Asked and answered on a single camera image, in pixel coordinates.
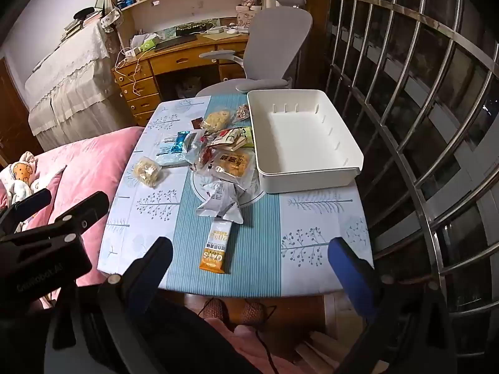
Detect rice cracker clear packet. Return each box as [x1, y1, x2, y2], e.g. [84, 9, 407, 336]
[132, 156, 163, 188]

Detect silver snack packet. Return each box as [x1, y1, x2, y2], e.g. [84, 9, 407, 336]
[194, 181, 251, 225]

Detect white lace cover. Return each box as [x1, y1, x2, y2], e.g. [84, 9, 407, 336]
[24, 8, 126, 152]

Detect person's black trouser leg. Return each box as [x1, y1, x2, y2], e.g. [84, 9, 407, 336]
[144, 292, 266, 374]

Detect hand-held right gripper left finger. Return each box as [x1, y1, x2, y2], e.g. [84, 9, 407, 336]
[51, 236, 174, 374]

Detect black cable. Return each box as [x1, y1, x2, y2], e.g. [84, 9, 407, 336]
[254, 329, 279, 374]

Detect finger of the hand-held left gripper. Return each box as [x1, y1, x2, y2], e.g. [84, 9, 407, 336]
[0, 191, 110, 251]
[0, 188, 53, 235]

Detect white cable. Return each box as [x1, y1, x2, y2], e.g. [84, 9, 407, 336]
[114, 48, 143, 96]

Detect round biscuit clear packet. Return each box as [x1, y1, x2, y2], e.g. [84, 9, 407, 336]
[200, 109, 237, 133]

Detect metal window grille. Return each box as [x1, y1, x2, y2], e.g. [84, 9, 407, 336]
[323, 0, 499, 322]

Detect black keyboard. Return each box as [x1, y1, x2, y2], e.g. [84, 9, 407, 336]
[153, 35, 198, 52]

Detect white plastic bin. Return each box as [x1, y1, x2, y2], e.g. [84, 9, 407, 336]
[247, 89, 365, 195]

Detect wooden desk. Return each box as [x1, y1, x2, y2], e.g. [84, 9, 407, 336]
[112, 32, 255, 127]

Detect white red-edged snack packet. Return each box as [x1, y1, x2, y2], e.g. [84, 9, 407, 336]
[212, 127, 243, 147]

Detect wooden bookshelf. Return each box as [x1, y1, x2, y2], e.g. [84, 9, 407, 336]
[103, 0, 274, 52]

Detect light blue packet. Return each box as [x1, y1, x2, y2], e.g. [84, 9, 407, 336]
[155, 134, 192, 168]

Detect green snack packet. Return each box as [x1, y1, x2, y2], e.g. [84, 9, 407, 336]
[238, 126, 255, 149]

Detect floral cloth bag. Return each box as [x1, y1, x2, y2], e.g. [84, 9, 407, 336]
[100, 7, 124, 32]

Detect blue foil snack packet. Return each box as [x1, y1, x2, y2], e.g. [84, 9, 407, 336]
[172, 131, 191, 155]

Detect orange cake clear packet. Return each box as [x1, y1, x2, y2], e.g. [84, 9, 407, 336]
[206, 149, 260, 190]

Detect orange bar packet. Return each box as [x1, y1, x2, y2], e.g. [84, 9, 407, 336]
[199, 218, 234, 275]

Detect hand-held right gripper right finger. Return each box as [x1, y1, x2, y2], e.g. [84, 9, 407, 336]
[327, 237, 461, 374]

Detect grey office chair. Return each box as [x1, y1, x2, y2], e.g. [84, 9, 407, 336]
[195, 0, 314, 98]

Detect brown wooden door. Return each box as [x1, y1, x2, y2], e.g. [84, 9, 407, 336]
[0, 57, 44, 166]

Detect red orange clear packet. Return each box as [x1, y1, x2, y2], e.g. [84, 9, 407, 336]
[189, 146, 219, 174]

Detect red mesh slipper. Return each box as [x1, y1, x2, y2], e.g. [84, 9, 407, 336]
[239, 299, 270, 325]
[202, 297, 231, 323]

